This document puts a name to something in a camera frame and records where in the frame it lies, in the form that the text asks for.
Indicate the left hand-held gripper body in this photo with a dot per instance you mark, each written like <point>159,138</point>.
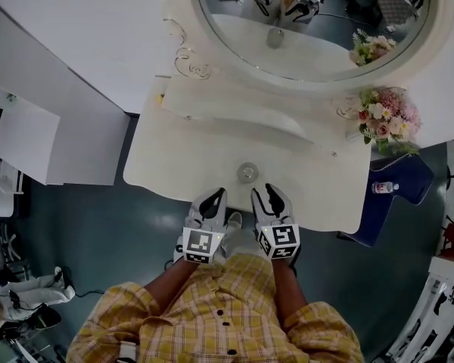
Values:
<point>199,242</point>

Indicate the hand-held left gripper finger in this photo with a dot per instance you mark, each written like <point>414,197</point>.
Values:
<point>199,204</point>
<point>220,208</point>

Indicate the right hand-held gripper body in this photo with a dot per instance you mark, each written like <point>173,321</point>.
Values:
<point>280,240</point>

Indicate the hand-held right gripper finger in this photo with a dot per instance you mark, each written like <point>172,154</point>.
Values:
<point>259,206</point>
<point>283,202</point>

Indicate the small clear glass container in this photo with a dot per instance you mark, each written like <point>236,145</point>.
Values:
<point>247,172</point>

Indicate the person's left forearm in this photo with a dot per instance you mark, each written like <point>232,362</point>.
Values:
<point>170,287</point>

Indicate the person's right forearm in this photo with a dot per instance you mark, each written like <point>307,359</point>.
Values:
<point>289,297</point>

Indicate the person's white shoe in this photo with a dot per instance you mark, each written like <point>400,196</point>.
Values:
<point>234,219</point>

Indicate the person's grey trousers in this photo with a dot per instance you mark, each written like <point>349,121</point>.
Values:
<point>242,244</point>

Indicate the white vanity table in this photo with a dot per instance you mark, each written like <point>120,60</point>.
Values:
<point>196,153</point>

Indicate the yellow plaid shirt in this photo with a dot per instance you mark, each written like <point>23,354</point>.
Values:
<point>212,323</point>

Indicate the clear plastic water bottle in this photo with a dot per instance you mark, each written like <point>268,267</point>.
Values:
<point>384,188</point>

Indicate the dark blue chair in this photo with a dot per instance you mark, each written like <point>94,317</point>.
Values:
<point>401,180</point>

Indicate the pink and white flower bouquet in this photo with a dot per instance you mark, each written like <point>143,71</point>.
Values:
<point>387,117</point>

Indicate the oval white-framed mirror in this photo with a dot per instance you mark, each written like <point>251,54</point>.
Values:
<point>325,55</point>

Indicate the white rack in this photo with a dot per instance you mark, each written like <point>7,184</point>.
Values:
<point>435,312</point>

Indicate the white jacket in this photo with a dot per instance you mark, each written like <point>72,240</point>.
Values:
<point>34,291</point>

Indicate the white cabinet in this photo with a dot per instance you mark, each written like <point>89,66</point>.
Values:
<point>26,142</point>

